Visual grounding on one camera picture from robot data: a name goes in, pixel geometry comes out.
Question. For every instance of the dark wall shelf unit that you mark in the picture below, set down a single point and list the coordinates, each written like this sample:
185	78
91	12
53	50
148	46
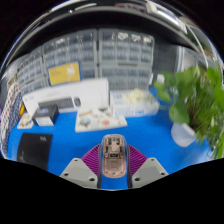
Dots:
110	18

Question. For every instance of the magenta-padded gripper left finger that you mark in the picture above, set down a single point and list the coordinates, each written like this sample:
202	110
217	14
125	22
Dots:
75	171

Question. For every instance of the small black box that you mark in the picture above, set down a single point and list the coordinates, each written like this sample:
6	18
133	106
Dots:
45	116

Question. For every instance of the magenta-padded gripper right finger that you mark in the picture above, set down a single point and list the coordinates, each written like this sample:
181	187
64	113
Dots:
150	171

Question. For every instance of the yellow and blue box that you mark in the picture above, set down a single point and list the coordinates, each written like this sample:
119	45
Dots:
65	73

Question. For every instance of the red and white checkered cloth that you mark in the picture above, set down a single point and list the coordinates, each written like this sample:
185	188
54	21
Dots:
8	106

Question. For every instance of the long white keyboard box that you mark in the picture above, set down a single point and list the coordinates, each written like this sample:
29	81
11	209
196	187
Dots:
90	90

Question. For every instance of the blue dotted cloth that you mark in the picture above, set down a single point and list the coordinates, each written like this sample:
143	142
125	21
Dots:
10	128

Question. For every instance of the transparent pink computer mouse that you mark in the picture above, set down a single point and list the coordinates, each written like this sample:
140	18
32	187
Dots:
114	156

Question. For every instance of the white and blue tissue box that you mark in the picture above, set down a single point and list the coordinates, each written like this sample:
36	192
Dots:
133	105

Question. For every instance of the green plant in white pot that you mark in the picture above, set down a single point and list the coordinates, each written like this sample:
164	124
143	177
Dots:
183	133

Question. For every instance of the black mouse pad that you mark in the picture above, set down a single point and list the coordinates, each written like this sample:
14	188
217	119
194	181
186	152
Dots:
35	150

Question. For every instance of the grey drawer cabinet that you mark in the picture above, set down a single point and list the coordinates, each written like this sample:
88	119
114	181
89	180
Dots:
126	50
70	46
31	73

